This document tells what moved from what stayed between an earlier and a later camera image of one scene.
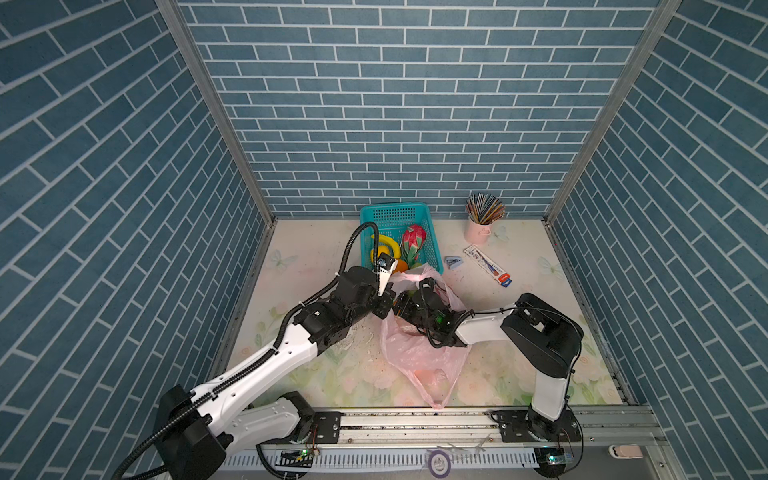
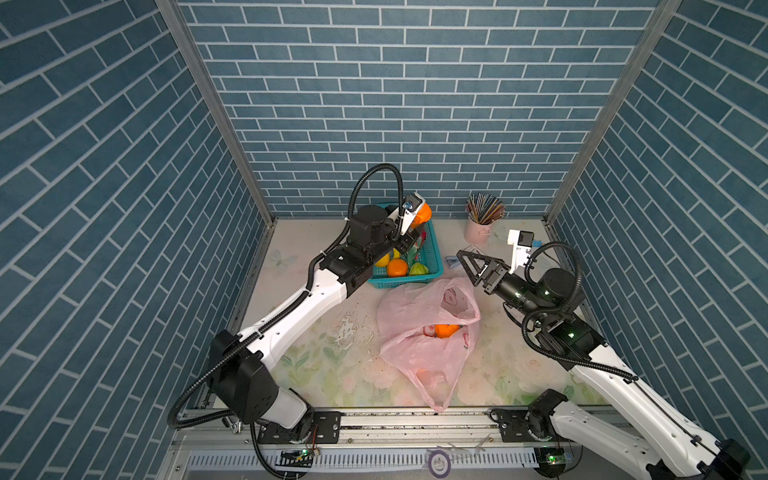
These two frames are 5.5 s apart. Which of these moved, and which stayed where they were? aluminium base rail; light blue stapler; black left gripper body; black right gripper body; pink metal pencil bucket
Moved: black right gripper body; black left gripper body
Stayed: aluminium base rail; light blue stapler; pink metal pencil bucket
